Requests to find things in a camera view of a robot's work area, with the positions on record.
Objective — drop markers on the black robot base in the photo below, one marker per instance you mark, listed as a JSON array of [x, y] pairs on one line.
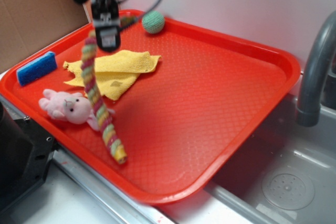
[[26, 152]]

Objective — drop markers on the grey sink basin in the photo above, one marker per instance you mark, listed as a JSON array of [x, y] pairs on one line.
[[284, 172]]

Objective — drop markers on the multicolored twisted rope toy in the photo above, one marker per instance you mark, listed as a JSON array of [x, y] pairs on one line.
[[104, 118]]

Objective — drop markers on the brown cardboard panel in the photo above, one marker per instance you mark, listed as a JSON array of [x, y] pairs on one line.
[[27, 26]]

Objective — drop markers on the green knitted ball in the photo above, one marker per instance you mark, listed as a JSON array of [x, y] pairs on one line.
[[153, 22]]

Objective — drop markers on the blue sponge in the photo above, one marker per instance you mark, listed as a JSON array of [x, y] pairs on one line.
[[37, 68]]

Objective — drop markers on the yellow cloth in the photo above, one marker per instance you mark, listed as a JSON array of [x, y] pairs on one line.
[[116, 73]]

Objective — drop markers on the grey faucet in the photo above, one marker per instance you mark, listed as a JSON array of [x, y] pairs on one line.
[[318, 81]]

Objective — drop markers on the red plastic tray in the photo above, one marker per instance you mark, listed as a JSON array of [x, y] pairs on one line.
[[178, 124]]

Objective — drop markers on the pink plush bunny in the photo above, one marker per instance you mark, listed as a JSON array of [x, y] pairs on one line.
[[68, 107]]

